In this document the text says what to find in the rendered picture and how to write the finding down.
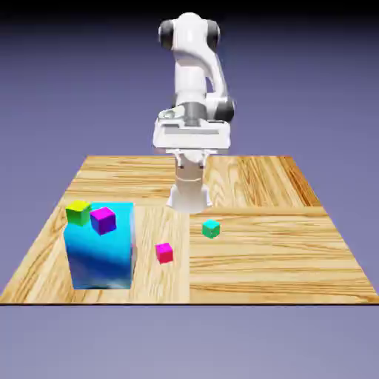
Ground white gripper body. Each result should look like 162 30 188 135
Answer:
152 117 232 156

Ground large cyan box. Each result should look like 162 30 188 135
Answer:
62 201 138 290

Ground small green cube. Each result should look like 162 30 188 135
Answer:
65 200 93 228

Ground small teal cube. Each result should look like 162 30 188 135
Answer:
201 219 221 240

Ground small purple cube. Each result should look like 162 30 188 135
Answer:
90 206 118 237

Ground small magenta cube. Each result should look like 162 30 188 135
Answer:
155 242 175 265

